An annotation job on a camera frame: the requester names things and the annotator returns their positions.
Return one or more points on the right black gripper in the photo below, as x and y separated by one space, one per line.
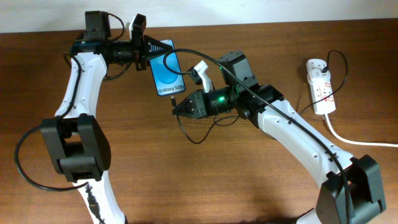
199 99

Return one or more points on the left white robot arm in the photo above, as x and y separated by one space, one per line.
76 144

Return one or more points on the white power strip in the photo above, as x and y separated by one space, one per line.
320 86

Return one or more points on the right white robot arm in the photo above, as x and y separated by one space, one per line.
351 189

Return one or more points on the blue Galaxy smartphone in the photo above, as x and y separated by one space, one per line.
167 82

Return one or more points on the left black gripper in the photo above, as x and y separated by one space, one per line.
140 58

